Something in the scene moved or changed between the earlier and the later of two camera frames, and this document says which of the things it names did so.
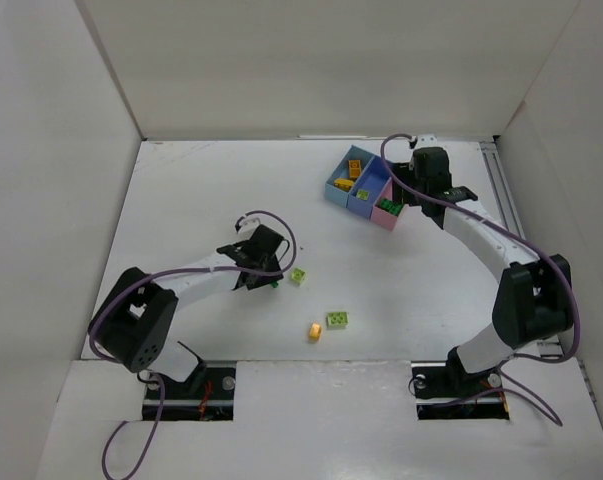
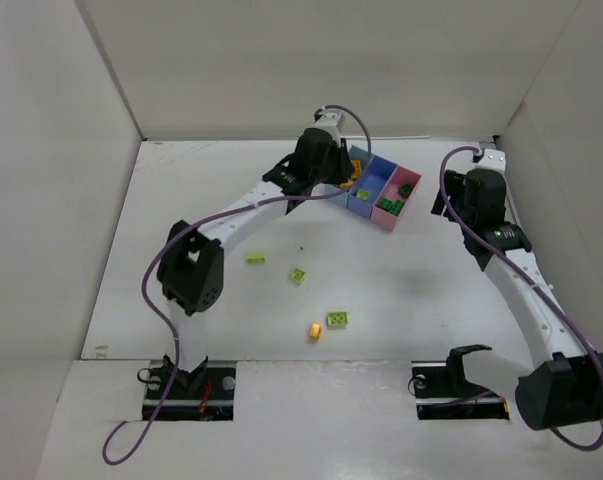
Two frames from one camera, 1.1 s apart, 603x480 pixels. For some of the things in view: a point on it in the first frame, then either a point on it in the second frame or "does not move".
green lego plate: [391, 206] does not move
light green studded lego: [337, 320] does not move
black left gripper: [263, 275] to [341, 163]
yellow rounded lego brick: [355, 168] does not move
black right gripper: [404, 187] to [448, 195]
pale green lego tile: [363, 194] does not move
